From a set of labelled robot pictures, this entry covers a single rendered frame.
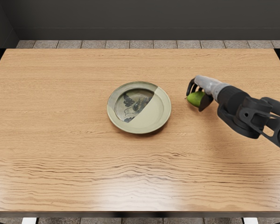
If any patterned green ceramic plate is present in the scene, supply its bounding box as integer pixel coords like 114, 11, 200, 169
106, 81, 172, 135

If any green pear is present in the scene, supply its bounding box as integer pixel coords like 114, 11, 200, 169
184, 91, 206, 108

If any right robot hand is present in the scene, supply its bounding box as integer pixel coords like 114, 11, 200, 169
186, 75, 230, 112

